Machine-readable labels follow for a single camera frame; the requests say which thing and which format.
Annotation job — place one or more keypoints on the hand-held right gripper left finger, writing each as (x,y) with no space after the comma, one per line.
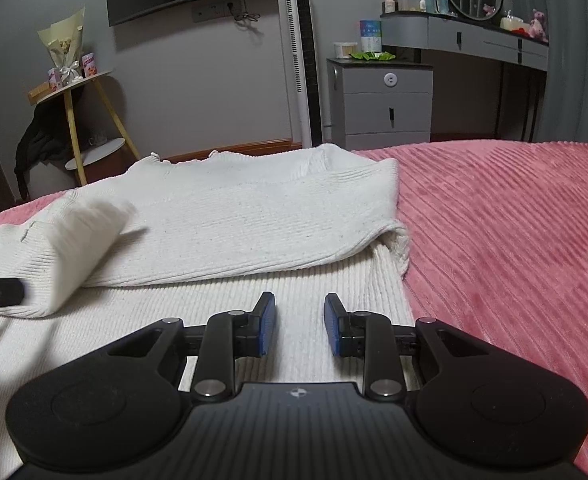
(266,327)

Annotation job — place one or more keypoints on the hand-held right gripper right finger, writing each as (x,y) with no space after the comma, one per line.
(333,327)

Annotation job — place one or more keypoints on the white knit sweater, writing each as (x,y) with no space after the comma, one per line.
(223,220)

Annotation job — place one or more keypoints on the white bin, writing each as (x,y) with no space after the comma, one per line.
(53,179)

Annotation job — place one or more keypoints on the black garment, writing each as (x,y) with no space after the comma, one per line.
(38,140)

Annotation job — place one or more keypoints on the pink ribbed blanket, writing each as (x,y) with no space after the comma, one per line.
(499,260)

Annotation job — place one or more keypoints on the round yellow-legged side table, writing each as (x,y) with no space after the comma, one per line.
(81,89)

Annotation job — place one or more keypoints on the grey drawer cabinet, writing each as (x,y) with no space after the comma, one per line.
(379,110)

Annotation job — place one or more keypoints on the small pink box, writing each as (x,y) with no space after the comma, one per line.
(54,76)
(89,65)

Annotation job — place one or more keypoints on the cream wrapped flower bouquet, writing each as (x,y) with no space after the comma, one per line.
(61,35)

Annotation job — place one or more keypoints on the white tower fan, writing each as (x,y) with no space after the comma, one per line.
(299,60)

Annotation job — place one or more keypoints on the green packet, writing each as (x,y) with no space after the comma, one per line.
(371,56)

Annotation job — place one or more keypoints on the white lidded container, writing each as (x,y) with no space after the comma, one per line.
(346,50)

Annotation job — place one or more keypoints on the blue and white canister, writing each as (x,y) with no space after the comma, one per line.
(370,37)

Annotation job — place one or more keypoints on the grey vanity desk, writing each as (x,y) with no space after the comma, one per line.
(474,35)

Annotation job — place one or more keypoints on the blue cosmetic bottle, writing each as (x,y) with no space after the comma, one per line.
(443,2)
(430,2)

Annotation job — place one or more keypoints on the white jar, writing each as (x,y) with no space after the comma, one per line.
(511,21)

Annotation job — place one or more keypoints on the grey curtain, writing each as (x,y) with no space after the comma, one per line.
(574,60)

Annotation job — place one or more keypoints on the pink plush toy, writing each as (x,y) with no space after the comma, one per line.
(538,25)

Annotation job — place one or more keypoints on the white wall power outlet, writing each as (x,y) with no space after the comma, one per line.
(208,10)

